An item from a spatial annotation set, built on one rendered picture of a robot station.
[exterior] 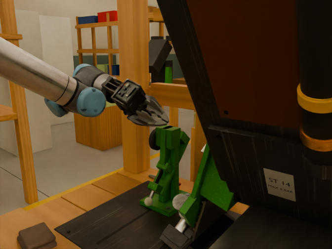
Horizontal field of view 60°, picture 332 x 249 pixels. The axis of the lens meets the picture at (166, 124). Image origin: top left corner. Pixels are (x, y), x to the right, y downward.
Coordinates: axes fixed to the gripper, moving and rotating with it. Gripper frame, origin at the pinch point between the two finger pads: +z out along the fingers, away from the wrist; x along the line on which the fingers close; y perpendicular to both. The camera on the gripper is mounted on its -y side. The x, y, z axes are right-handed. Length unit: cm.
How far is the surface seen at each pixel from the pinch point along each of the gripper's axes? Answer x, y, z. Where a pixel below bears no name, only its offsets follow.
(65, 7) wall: 247, -337, -699
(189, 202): -13.5, 2.2, 18.9
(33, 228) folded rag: -43.7, -7.3, -17.0
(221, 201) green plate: -9.7, 2.9, 24.7
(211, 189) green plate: -9.0, 3.7, 21.8
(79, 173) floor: -43, -214, -190
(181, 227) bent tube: -18.5, -9.9, 16.6
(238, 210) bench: -2.3, -41.3, 19.4
